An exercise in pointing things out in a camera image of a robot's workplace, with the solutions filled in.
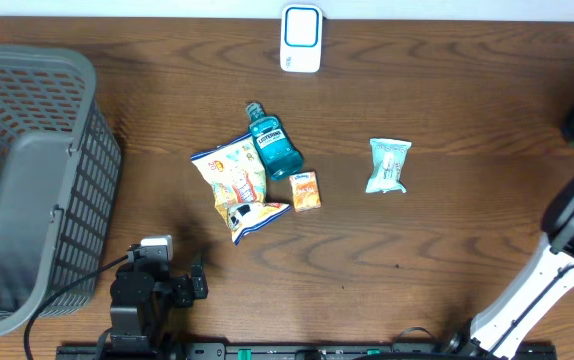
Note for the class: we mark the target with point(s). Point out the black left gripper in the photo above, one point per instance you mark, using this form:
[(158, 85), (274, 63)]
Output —
[(181, 284)]

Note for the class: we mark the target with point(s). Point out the yellow chips bag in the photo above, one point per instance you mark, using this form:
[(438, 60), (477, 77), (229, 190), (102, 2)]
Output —
[(237, 177)]

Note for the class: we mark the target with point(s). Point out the orange tissue pack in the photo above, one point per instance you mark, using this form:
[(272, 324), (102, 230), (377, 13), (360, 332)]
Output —
[(305, 191)]

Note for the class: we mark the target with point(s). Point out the teal mouthwash bottle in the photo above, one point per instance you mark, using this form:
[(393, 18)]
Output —
[(278, 154)]

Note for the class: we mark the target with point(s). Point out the teal wet wipes pack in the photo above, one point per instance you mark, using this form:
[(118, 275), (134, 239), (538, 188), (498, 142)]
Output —
[(388, 156)]

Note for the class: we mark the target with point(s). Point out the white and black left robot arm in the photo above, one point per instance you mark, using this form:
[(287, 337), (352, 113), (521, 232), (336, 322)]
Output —
[(143, 294)]

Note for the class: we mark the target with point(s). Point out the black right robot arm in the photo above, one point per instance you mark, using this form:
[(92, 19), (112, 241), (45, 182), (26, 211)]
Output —
[(498, 331)]

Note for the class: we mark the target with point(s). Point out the white barcode scanner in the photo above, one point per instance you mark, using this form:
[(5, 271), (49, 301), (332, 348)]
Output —
[(301, 38)]

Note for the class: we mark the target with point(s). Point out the grey plastic shopping basket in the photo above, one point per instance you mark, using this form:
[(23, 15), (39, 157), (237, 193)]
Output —
[(59, 173)]

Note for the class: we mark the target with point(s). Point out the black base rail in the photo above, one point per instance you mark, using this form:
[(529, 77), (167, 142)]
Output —
[(220, 351)]

